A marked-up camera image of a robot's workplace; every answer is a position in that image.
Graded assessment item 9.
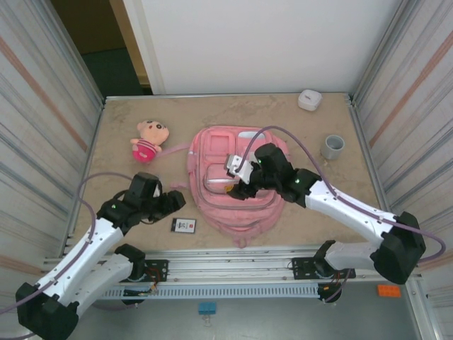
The black white card box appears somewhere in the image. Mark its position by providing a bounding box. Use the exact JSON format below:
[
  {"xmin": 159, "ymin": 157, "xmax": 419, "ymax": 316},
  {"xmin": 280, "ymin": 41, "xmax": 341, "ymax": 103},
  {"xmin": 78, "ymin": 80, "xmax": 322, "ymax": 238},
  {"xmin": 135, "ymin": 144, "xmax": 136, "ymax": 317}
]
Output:
[{"xmin": 171, "ymin": 217, "xmax": 197, "ymax": 234}]

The pink student backpack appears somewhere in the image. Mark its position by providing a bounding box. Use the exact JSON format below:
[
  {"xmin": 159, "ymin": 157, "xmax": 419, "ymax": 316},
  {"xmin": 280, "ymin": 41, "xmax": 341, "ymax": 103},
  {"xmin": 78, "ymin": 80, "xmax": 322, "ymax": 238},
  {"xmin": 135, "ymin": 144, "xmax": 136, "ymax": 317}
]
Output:
[{"xmin": 157, "ymin": 123, "xmax": 293, "ymax": 249}]

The pink plush doll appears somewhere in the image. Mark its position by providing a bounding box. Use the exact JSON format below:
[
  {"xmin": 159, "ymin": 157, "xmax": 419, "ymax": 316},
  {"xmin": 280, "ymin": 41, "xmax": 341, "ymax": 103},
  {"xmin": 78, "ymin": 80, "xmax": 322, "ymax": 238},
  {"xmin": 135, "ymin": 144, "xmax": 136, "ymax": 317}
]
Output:
[{"xmin": 130, "ymin": 119, "xmax": 170, "ymax": 164}]

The grey cup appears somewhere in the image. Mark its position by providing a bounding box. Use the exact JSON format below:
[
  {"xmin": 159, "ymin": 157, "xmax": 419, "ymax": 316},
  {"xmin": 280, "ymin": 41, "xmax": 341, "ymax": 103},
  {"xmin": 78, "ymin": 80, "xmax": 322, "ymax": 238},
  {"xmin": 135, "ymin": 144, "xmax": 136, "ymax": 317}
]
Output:
[{"xmin": 321, "ymin": 134, "xmax": 346, "ymax": 161}]

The small white lidded box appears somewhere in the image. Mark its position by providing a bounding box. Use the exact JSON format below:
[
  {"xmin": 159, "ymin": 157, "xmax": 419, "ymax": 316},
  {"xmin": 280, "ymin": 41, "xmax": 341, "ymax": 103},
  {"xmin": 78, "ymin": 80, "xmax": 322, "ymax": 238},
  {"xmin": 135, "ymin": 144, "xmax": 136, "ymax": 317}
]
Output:
[{"xmin": 297, "ymin": 89, "xmax": 323, "ymax": 113}]

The blue binder clip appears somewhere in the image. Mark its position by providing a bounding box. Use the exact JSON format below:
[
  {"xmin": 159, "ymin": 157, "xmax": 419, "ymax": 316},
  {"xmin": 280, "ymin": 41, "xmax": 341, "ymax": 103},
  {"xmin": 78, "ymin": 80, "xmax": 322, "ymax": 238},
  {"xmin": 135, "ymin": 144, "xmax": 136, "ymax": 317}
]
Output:
[{"xmin": 197, "ymin": 302, "xmax": 217, "ymax": 325}]

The orange toy brick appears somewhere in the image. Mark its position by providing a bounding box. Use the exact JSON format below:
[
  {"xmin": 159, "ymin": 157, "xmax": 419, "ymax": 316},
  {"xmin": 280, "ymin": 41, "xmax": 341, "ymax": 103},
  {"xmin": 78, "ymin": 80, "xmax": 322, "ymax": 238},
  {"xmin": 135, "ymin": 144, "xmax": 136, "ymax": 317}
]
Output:
[{"xmin": 377, "ymin": 284, "xmax": 402, "ymax": 298}]

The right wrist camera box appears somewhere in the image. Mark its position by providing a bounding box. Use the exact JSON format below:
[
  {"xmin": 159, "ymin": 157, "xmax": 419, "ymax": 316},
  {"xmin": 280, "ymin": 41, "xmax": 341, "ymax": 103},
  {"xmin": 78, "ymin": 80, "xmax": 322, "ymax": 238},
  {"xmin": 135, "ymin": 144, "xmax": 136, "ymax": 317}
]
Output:
[{"xmin": 224, "ymin": 152, "xmax": 256, "ymax": 185}]

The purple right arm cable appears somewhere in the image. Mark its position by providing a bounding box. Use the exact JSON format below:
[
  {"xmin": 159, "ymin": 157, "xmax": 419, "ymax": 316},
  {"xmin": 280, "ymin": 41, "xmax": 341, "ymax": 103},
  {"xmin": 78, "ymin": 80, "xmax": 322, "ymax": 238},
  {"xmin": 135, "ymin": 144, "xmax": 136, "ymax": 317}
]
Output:
[{"xmin": 240, "ymin": 126, "xmax": 447, "ymax": 305}]

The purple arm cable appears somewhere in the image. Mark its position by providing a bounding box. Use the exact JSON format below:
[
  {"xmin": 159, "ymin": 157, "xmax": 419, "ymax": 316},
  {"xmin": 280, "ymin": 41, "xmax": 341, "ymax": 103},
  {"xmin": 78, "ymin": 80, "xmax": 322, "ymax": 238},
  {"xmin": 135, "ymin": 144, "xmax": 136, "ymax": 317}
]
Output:
[
  {"xmin": 240, "ymin": 126, "xmax": 447, "ymax": 305},
  {"xmin": 0, "ymin": 171, "xmax": 139, "ymax": 316}
]

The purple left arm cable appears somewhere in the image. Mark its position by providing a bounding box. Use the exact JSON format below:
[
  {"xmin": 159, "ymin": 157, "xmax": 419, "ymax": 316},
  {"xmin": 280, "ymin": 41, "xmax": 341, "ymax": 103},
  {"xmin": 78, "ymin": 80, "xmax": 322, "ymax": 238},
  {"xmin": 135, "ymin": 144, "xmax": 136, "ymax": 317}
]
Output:
[{"xmin": 0, "ymin": 171, "xmax": 139, "ymax": 316}]

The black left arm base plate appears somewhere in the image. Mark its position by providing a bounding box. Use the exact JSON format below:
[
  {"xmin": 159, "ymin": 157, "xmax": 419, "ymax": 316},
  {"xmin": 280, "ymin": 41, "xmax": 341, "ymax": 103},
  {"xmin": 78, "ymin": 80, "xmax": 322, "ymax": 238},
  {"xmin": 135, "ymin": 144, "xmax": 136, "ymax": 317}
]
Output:
[{"xmin": 139, "ymin": 259, "xmax": 169, "ymax": 283}]

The aluminium mounting rail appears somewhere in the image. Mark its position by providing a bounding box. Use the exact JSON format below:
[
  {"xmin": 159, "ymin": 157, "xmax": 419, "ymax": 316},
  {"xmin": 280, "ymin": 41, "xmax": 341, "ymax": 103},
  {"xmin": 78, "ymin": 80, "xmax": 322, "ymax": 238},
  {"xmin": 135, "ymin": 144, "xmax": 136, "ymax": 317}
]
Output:
[{"xmin": 42, "ymin": 247, "xmax": 424, "ymax": 285}]

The perforated grey cable duct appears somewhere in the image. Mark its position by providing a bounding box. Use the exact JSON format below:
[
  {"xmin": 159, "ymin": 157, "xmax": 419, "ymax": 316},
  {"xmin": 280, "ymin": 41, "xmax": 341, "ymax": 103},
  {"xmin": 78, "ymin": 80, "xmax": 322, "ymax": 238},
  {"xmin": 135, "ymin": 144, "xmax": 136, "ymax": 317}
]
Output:
[{"xmin": 95, "ymin": 285, "xmax": 319, "ymax": 301}]

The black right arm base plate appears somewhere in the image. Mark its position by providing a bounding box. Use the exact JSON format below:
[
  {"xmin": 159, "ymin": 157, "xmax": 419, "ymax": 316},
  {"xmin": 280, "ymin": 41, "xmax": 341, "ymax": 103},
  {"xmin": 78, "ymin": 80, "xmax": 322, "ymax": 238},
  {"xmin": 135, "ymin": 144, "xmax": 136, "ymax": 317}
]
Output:
[{"xmin": 290, "ymin": 257, "xmax": 356, "ymax": 281}]

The beige door frame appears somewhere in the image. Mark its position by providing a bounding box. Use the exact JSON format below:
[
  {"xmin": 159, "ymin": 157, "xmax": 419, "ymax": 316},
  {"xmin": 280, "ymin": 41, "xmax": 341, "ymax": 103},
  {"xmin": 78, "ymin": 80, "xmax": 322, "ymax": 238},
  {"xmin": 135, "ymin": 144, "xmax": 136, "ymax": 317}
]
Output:
[{"xmin": 108, "ymin": 0, "xmax": 156, "ymax": 96}]

